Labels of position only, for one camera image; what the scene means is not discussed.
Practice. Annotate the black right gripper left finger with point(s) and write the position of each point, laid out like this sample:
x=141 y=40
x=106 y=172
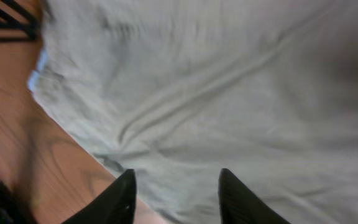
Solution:
x=115 y=205

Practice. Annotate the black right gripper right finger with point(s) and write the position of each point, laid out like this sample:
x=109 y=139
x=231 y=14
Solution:
x=239 y=205

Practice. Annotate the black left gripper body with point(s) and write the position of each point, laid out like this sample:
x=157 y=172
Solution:
x=31 y=29

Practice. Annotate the khaki green shorts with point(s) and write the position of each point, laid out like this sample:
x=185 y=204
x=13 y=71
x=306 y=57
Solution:
x=178 y=90

